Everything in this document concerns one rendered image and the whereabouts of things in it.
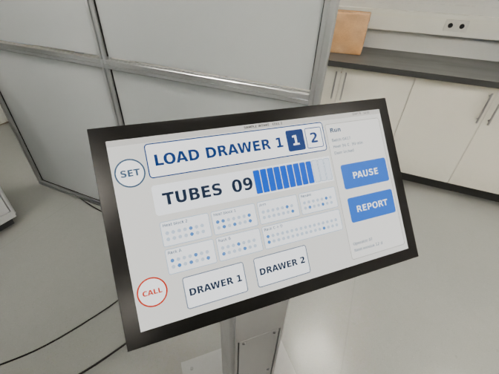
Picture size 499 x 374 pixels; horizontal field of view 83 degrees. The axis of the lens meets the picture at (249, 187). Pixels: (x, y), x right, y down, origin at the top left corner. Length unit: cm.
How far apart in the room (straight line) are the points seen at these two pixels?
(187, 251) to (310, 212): 21
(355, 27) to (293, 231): 227
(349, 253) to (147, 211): 34
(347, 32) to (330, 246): 225
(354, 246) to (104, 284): 149
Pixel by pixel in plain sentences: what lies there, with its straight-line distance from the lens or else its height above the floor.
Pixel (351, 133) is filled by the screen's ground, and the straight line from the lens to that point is 56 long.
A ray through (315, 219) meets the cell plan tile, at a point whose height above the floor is 105.
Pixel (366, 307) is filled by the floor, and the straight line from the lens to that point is 174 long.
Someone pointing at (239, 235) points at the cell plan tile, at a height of 105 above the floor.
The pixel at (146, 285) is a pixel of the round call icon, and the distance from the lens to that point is 44.
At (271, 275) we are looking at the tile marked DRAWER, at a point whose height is 100.
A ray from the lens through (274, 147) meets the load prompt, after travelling 48.
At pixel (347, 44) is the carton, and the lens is 264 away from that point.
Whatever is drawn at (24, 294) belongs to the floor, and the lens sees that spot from 197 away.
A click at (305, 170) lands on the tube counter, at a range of 49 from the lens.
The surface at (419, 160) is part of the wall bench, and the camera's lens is 267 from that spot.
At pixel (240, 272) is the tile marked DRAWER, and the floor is 101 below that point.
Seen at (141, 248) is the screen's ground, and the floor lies 106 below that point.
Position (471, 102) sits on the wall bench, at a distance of 253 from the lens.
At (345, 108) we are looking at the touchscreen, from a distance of 56.
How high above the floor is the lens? 138
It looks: 36 degrees down
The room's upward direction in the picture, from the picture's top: 3 degrees clockwise
